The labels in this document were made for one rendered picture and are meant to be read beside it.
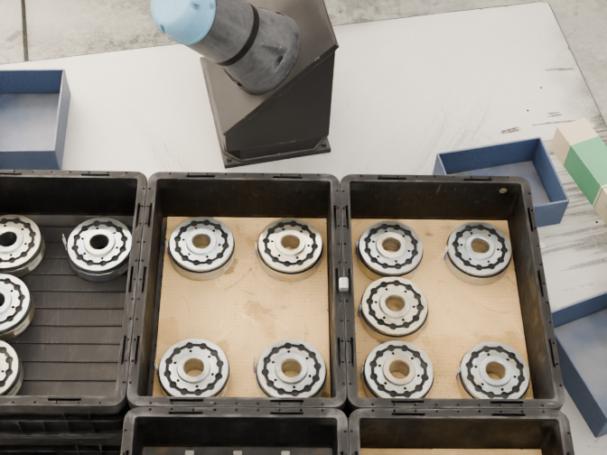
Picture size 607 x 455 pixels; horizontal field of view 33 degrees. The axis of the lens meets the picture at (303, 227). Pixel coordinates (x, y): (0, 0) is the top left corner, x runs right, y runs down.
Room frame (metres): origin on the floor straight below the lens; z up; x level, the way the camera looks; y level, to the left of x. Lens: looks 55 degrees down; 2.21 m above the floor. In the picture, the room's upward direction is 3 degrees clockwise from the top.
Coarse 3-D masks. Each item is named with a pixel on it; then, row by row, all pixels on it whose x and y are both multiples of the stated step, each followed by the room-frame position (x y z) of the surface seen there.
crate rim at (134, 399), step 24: (336, 192) 0.95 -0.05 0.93; (336, 216) 0.91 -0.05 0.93; (144, 240) 0.84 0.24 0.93; (336, 240) 0.86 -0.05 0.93; (144, 264) 0.80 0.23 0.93; (336, 264) 0.82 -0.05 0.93; (144, 288) 0.77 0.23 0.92; (336, 288) 0.79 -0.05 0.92; (144, 312) 0.72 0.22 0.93; (336, 312) 0.74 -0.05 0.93; (336, 336) 0.70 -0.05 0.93; (336, 360) 0.66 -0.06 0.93; (336, 384) 0.62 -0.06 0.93
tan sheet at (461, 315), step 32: (352, 224) 0.96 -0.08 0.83; (416, 224) 0.97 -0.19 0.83; (448, 224) 0.97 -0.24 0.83; (352, 256) 0.90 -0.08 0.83; (512, 256) 0.92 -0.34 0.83; (448, 288) 0.85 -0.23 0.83; (480, 288) 0.85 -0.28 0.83; (512, 288) 0.86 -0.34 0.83; (448, 320) 0.79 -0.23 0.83; (480, 320) 0.79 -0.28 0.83; (512, 320) 0.80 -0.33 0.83; (448, 352) 0.74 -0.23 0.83; (448, 384) 0.68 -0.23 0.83
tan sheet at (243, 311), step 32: (256, 224) 0.95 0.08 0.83; (320, 224) 0.96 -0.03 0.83; (256, 256) 0.89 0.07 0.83; (192, 288) 0.83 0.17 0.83; (224, 288) 0.83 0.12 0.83; (256, 288) 0.83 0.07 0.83; (288, 288) 0.83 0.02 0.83; (320, 288) 0.84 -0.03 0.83; (160, 320) 0.76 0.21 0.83; (192, 320) 0.77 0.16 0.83; (224, 320) 0.77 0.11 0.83; (256, 320) 0.77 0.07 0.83; (288, 320) 0.78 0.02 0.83; (320, 320) 0.78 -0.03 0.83; (160, 352) 0.71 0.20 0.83; (224, 352) 0.72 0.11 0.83; (256, 352) 0.72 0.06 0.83; (320, 352) 0.72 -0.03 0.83; (256, 384) 0.67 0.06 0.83
